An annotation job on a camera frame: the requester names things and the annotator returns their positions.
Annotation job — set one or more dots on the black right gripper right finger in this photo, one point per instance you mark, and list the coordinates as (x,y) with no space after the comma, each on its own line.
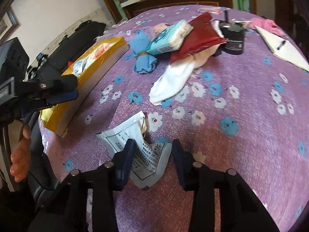
(196,177)

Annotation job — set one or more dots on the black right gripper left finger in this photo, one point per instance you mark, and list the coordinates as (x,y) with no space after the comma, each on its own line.
(110,177)

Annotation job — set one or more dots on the white fluffy sock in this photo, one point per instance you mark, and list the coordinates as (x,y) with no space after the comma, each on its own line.
(176,75)

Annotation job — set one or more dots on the white plastic snack packet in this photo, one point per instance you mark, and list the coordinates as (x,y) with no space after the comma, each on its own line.
(83,64)

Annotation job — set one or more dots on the person's left hand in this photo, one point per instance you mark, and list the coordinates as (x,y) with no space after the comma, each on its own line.
(21,157)

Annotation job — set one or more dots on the black leather chair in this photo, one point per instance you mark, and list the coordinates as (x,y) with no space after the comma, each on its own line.
(68,49)

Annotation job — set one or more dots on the purple floral tablecloth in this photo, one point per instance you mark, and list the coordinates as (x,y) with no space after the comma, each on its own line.
(248,112)

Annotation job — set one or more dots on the blue towel bundle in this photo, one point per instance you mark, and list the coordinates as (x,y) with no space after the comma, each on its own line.
(145,62)

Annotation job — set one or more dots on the teal tissue pack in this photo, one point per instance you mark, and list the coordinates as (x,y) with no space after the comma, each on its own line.
(170,39)

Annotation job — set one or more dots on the red plastic bag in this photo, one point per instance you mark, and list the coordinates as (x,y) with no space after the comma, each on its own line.
(202,37)

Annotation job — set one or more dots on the black cylindrical motor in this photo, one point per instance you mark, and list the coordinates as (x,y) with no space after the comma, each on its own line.
(234,34)

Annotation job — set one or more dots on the pink plush toy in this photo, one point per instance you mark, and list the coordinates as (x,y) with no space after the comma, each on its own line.
(160,27)

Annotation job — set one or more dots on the white open notebook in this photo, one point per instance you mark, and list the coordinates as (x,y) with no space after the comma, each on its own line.
(287,53)

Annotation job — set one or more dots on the black pen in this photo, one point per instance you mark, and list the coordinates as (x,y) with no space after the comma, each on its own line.
(281,44)

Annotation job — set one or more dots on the pink fluffy cloth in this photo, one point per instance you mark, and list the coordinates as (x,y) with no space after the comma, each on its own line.
(266,24)

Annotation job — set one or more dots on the pink mask packet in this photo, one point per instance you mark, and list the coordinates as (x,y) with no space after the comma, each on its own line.
(214,10)

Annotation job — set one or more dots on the framed wall picture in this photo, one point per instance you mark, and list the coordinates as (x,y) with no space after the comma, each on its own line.
(9,23)

